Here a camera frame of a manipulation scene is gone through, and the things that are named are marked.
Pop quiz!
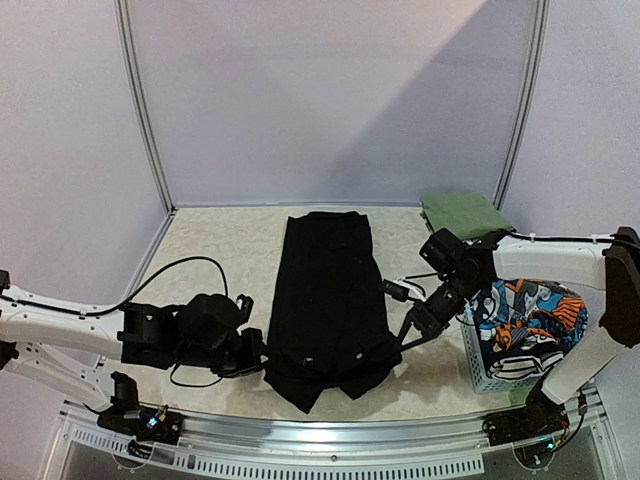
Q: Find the white striped cloth in basket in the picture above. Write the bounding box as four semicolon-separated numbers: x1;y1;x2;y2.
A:
487;352;564;382

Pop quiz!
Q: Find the folded green shirt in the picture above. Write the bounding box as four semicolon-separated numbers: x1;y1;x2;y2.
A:
420;193;514;240

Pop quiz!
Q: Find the aluminium front rail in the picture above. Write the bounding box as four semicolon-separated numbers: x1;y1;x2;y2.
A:
42;388;626;479

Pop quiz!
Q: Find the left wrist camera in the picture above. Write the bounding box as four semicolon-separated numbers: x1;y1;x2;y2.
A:
176;294;243;349

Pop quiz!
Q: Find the left aluminium frame post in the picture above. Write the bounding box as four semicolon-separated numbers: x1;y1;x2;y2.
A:
114;0;176;215

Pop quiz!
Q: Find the right aluminium frame post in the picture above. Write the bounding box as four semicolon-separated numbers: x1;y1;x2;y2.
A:
493;0;549;210

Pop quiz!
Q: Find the light blue plastic basket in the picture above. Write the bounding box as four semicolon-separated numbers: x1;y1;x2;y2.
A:
456;294;541;394

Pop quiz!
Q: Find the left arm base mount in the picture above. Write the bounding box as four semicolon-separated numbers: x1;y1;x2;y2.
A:
97;372;185;445

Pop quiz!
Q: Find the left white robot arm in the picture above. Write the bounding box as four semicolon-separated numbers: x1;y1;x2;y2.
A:
1;271;266;434

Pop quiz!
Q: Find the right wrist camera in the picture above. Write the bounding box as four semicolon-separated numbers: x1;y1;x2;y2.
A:
419;228;467;275

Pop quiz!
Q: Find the black garment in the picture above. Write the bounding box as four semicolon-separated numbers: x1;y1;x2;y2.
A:
265;211;402;413

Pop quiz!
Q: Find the blue orange patterned cloth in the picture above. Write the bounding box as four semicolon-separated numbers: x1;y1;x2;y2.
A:
473;279;588;356

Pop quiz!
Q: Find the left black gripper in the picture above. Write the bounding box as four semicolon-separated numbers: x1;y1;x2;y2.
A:
175;327;278;379

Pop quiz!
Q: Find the aluminium frame post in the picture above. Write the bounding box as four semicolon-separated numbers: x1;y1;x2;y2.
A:
114;0;176;215
493;0;549;210

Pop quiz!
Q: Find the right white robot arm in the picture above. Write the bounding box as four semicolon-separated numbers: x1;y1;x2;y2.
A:
380;227;639;436

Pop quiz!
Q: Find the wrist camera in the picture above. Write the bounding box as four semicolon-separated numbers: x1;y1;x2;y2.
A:
419;228;467;275
176;294;243;349

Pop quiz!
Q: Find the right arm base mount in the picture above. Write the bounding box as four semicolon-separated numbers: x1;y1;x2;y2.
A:
482;400;570;446

